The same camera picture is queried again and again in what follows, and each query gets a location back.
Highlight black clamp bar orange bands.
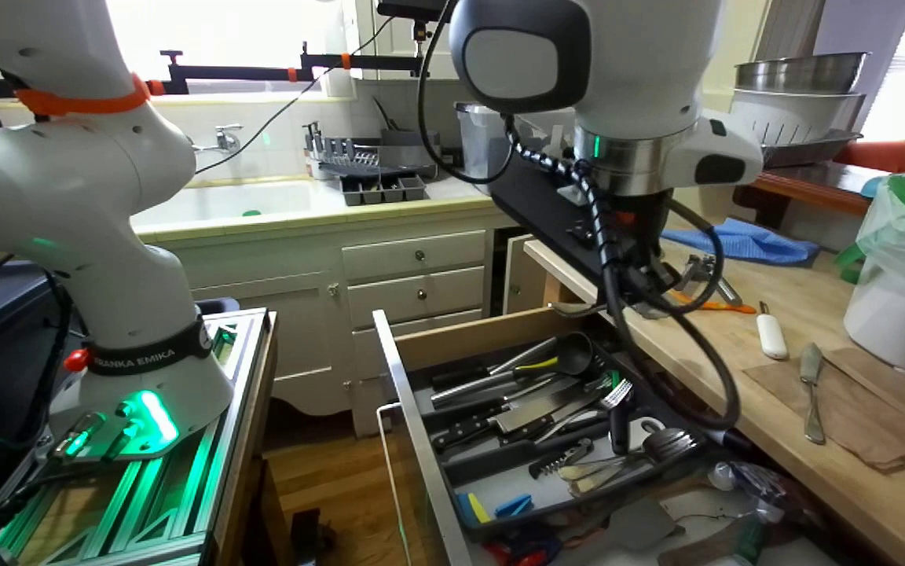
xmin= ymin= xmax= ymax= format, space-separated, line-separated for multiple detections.
xmin=151 ymin=45 xmax=424 ymax=102

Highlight white plastic bucket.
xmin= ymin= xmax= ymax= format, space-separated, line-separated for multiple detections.
xmin=842 ymin=174 xmax=905 ymax=372

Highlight white kitchen cabinet drawers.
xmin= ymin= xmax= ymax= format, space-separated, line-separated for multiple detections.
xmin=174 ymin=215 xmax=580 ymax=436

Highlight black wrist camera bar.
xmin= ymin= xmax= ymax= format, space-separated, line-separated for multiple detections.
xmin=486 ymin=154 xmax=621 ymax=278

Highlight open wooden drawer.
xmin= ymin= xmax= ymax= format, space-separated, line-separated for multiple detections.
xmin=369 ymin=298 xmax=874 ymax=566

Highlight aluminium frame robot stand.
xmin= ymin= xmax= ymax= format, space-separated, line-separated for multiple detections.
xmin=0 ymin=302 xmax=280 ymax=566

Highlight black cutlery organiser tray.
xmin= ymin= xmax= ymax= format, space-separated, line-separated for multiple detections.
xmin=416 ymin=331 xmax=713 ymax=531

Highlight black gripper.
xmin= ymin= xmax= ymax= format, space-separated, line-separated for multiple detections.
xmin=607 ymin=194 xmax=690 ymax=316

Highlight black ladle yellow handle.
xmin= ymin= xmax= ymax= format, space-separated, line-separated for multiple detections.
xmin=486 ymin=334 xmax=596 ymax=385

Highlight blue clip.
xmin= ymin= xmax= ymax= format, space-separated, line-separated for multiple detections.
xmin=492 ymin=494 xmax=537 ymax=522

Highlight brown wooden cutting board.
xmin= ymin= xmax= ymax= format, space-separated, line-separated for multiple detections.
xmin=742 ymin=342 xmax=905 ymax=474

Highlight dark wooden side table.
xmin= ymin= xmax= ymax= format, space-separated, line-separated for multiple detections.
xmin=732 ymin=154 xmax=895 ymax=229

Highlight white cup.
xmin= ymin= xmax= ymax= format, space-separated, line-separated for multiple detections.
xmin=320 ymin=64 xmax=359 ymax=103

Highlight small green container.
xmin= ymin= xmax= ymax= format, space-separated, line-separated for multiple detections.
xmin=833 ymin=242 xmax=870 ymax=287

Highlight silver mesh strainer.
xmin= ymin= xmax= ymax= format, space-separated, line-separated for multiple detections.
xmin=638 ymin=425 xmax=700 ymax=466

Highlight red object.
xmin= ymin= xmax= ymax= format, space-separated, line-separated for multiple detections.
xmin=839 ymin=139 xmax=905 ymax=176

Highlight steel mixing bowl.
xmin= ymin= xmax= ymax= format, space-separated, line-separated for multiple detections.
xmin=732 ymin=50 xmax=870 ymax=94

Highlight black dish rack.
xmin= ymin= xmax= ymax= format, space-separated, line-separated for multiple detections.
xmin=303 ymin=126 xmax=447 ymax=183

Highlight chrome faucet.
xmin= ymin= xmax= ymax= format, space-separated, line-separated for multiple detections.
xmin=210 ymin=124 xmax=244 ymax=158

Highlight grey spatula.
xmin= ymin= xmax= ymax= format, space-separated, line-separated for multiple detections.
xmin=574 ymin=497 xmax=685 ymax=563

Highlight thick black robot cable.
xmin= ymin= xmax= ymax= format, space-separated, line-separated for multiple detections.
xmin=416 ymin=0 xmax=745 ymax=434

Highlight metal baking tray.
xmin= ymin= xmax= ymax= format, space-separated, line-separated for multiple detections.
xmin=757 ymin=124 xmax=865 ymax=171

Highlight thin black cable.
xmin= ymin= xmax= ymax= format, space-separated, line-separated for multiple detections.
xmin=196 ymin=20 xmax=391 ymax=176

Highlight large kitchen knife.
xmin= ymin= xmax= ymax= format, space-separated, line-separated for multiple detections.
xmin=486 ymin=382 xmax=580 ymax=436

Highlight white colander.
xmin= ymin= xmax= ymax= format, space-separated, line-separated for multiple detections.
xmin=729 ymin=84 xmax=867 ymax=148

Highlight white kitchen sink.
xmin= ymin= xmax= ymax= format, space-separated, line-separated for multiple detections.
xmin=132 ymin=176 xmax=346 ymax=234

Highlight silver butter knife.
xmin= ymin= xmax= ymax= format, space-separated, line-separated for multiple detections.
xmin=795 ymin=342 xmax=829 ymax=448

